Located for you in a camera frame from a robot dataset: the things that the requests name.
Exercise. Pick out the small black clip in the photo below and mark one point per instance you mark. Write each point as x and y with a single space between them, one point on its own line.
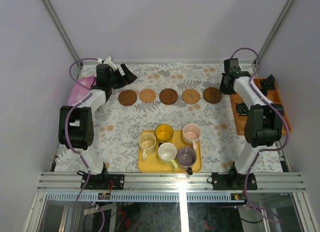
190 171

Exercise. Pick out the yellow serving tray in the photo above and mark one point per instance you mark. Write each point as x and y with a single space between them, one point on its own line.
153 165

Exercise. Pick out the dark wooden coaster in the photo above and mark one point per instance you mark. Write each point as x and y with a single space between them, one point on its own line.
212 95
127 97
168 96

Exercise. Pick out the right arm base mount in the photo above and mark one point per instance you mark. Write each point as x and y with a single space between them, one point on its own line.
233 180

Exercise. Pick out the woven rattan coaster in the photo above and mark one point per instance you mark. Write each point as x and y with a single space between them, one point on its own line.
190 96
147 95

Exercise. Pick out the blue slotted cable duct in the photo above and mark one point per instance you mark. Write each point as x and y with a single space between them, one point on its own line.
139 197

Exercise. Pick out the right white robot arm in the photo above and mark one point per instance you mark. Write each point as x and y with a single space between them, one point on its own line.
265 119

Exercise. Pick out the black item left compartment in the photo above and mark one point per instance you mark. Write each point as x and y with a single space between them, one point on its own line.
242 109

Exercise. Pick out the black item compartment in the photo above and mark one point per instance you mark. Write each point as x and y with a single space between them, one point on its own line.
268 83
242 109

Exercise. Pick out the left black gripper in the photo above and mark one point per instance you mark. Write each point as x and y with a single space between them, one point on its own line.
122 75

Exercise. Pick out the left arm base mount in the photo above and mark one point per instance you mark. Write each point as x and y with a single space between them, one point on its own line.
102 181

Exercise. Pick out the white green-handled mug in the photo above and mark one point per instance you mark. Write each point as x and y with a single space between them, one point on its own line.
167 153

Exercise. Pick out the black item top compartment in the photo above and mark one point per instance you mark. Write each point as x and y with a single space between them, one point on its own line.
268 83

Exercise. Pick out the purple mug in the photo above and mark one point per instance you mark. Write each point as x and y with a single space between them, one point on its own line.
186 157

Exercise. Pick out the yellow glass cup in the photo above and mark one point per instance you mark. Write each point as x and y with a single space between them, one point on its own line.
164 133

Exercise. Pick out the orange compartment organizer tray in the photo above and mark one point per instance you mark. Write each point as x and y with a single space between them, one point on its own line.
240 119

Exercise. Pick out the aluminium frame rail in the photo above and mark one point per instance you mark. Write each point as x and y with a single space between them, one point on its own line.
265 182

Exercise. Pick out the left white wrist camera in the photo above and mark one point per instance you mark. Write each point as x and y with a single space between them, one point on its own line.
108 60

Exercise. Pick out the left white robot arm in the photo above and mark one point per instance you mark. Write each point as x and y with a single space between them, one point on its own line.
76 128

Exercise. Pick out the pink mug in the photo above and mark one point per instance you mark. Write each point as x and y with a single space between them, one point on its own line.
191 134

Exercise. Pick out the purple snowflake cloth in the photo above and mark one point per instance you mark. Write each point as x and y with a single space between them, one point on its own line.
78 92

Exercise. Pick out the cream mug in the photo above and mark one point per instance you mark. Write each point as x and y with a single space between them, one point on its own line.
147 144

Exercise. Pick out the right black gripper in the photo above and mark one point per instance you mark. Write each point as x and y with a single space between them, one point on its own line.
223 90

